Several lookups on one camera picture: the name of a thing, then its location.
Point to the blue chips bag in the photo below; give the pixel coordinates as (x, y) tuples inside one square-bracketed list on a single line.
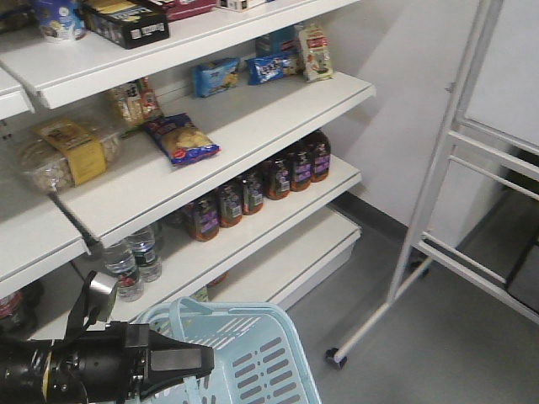
[(180, 140)]

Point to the clear biscuit box yellow band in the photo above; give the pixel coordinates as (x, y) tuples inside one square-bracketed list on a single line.
[(64, 153)]

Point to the white right shelf unit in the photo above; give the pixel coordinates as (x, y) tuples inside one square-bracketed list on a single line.
[(54, 239)]

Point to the coke bottle red label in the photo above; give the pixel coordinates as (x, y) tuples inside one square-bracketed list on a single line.
[(12, 307)]

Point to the blue cookie pack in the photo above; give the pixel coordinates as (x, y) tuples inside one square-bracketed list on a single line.
[(215, 77)]

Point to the blue oreo pack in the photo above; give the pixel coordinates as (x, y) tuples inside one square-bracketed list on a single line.
[(265, 69)]

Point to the white wheeled rack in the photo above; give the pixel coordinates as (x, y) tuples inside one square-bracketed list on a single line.
[(489, 129)]

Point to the dark plum drink bottle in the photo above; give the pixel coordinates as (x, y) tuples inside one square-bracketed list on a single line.
[(201, 218), (320, 149), (276, 178), (252, 192), (230, 204)]

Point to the light blue plastic basket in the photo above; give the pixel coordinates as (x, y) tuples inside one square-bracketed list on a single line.
[(258, 354)]

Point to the black snack box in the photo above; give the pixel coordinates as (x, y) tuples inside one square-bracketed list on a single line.
[(128, 24)]

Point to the rice cracker bag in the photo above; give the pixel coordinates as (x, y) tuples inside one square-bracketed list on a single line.
[(135, 102)]

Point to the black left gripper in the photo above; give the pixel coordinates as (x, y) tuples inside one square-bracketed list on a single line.
[(111, 365)]

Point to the clear water bottle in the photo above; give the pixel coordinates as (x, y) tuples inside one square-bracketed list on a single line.
[(143, 245), (120, 261)]

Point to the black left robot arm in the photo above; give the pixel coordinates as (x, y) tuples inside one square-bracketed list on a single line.
[(25, 370)]

